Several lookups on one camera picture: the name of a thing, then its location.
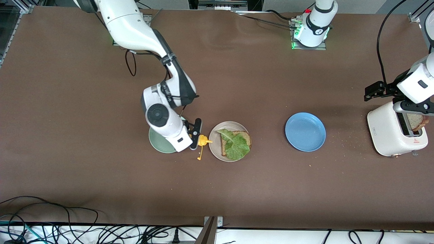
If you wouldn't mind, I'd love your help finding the green lettuce leaf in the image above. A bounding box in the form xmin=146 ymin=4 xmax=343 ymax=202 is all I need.
xmin=217 ymin=128 xmax=251 ymax=161

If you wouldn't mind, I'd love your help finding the beige plate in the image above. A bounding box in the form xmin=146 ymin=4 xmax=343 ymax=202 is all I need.
xmin=208 ymin=121 xmax=251 ymax=162

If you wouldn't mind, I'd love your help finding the aluminium profile strut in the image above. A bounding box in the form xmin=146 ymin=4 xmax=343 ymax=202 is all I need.
xmin=412 ymin=0 xmax=431 ymax=17

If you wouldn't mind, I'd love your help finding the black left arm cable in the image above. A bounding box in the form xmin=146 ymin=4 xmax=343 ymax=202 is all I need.
xmin=377 ymin=0 xmax=407 ymax=85

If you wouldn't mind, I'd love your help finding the black base power cable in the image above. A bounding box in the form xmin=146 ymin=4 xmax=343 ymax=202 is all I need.
xmin=234 ymin=9 xmax=300 ymax=31

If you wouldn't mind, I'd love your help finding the brown bread slice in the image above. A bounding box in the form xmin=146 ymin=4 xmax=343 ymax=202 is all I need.
xmin=221 ymin=131 xmax=252 ymax=157
xmin=405 ymin=114 xmax=430 ymax=132

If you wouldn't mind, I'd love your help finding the mint green plate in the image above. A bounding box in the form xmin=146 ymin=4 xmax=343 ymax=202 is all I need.
xmin=149 ymin=116 xmax=188 ymax=154

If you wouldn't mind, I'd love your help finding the yellow squeeze bottle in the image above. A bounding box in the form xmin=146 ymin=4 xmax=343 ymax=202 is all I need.
xmin=197 ymin=135 xmax=214 ymax=161

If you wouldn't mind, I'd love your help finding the teal cable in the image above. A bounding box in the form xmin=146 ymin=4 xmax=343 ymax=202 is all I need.
xmin=0 ymin=220 xmax=38 ymax=244

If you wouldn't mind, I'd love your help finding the long black looped cable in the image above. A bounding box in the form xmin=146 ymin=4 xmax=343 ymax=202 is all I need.
xmin=0 ymin=196 xmax=99 ymax=226

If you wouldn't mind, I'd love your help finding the thin grey cable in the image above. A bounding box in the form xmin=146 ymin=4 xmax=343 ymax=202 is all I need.
xmin=144 ymin=8 xmax=164 ymax=27

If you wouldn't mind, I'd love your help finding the aluminium profile bracket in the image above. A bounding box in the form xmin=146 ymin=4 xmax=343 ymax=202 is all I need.
xmin=195 ymin=216 xmax=224 ymax=244

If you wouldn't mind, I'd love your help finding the white toaster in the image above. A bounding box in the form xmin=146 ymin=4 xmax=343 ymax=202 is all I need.
xmin=367 ymin=102 xmax=429 ymax=157

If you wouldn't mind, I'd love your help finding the tangled black cable bundle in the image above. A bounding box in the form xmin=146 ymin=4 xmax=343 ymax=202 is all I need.
xmin=34 ymin=224 xmax=204 ymax=244

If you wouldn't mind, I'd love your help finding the blue plate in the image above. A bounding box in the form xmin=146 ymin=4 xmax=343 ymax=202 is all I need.
xmin=285 ymin=112 xmax=327 ymax=152

